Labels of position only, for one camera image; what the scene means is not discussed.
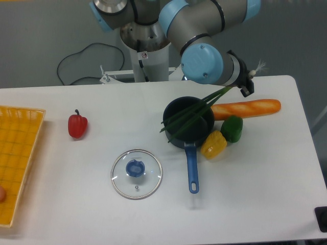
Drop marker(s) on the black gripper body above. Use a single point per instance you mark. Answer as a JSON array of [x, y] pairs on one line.
[[239, 77]]

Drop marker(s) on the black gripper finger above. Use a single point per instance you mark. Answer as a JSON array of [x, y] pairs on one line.
[[248, 88]]

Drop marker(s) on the green onion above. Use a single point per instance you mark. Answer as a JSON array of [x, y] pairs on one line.
[[213, 97]]

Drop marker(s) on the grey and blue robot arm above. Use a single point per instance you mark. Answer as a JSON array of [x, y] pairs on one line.
[[189, 26]]

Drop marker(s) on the baguette bread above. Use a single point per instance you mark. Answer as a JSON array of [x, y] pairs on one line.
[[247, 109]]

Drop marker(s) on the green bell pepper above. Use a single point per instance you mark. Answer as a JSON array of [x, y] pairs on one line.
[[232, 128]]

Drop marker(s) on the yellow bell pepper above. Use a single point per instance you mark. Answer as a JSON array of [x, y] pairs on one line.
[[214, 144]]

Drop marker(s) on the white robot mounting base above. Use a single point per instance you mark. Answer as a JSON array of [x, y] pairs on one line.
[[149, 52]]

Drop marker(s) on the glass lid with blue knob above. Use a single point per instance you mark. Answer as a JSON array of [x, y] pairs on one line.
[[136, 174]]

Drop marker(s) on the black object at table edge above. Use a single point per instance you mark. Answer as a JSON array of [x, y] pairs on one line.
[[321, 216]]

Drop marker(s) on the red bell pepper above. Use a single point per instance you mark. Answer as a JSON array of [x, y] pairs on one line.
[[77, 125]]

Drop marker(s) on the yellow woven basket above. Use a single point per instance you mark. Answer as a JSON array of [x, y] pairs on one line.
[[20, 128]]

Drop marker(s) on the dark pot with blue handle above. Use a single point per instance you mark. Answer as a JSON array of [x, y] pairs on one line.
[[187, 122]]

